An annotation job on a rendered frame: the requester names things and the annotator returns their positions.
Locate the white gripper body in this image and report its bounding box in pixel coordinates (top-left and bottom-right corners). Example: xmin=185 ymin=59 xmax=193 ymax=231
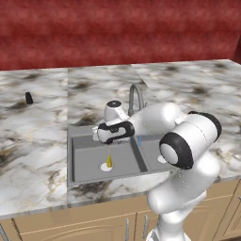
xmin=91 ymin=124 xmax=102 ymax=141

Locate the grey steel double sink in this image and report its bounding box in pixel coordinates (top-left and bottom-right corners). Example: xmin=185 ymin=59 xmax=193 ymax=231
xmin=66 ymin=122 xmax=177 ymax=190

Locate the grey curved sink faucet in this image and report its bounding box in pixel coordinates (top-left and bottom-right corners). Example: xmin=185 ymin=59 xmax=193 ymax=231
xmin=127 ymin=83 xmax=146 ymax=118

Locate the small black object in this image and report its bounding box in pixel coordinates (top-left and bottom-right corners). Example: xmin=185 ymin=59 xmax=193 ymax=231
xmin=24 ymin=91 xmax=34 ymax=105

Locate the narrow tan cupboard door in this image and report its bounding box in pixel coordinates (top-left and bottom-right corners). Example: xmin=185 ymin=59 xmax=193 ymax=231
xmin=135 ymin=209 xmax=162 ymax=241

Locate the grey cupboard handle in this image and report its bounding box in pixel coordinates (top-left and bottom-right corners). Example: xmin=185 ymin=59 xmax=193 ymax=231
xmin=142 ymin=214 xmax=149 ymax=240
xmin=0 ymin=223 xmax=8 ymax=241
xmin=124 ymin=217 xmax=130 ymax=241

